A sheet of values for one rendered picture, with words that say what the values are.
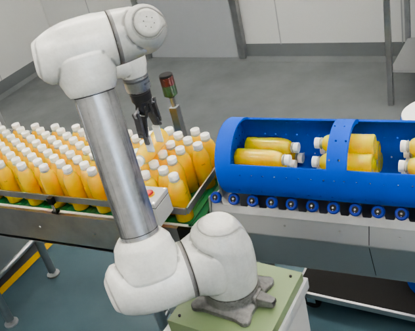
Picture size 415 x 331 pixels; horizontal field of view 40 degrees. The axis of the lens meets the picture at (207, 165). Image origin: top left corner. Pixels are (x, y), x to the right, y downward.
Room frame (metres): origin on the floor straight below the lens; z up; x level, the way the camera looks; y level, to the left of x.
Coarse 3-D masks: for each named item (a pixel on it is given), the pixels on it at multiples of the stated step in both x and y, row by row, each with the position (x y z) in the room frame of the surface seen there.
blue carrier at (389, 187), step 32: (224, 128) 1.81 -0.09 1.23; (256, 128) 1.93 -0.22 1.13; (288, 128) 1.86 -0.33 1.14; (320, 128) 1.79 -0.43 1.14; (352, 128) 1.60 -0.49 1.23; (384, 128) 1.67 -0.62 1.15; (224, 160) 1.72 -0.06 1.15; (384, 160) 1.67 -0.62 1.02; (256, 192) 1.68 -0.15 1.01; (288, 192) 1.61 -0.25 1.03; (320, 192) 1.54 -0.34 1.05; (352, 192) 1.48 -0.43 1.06; (384, 192) 1.43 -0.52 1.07
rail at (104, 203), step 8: (0, 192) 2.23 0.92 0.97; (8, 192) 2.20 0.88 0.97; (16, 192) 2.18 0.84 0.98; (24, 192) 2.15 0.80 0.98; (32, 192) 2.14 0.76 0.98; (56, 200) 2.06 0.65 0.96; (64, 200) 2.04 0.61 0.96; (72, 200) 2.02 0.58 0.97; (80, 200) 2.00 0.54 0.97; (88, 200) 1.97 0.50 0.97; (96, 200) 1.95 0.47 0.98; (104, 200) 1.93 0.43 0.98; (176, 208) 1.76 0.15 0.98; (184, 208) 1.74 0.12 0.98
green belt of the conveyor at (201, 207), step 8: (216, 184) 1.97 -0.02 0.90; (192, 192) 1.95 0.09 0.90; (208, 192) 1.93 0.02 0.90; (0, 200) 2.28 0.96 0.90; (8, 200) 2.26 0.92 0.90; (24, 200) 2.23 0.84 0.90; (200, 200) 1.89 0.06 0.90; (208, 200) 1.87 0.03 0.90; (48, 208) 2.11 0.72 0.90; (56, 208) 2.10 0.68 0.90; (64, 208) 2.08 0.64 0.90; (72, 208) 2.06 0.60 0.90; (88, 208) 2.03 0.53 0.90; (96, 208) 2.02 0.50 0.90; (200, 208) 1.83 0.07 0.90; (208, 208) 1.83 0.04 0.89; (200, 216) 1.79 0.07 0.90; (192, 224) 1.74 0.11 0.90
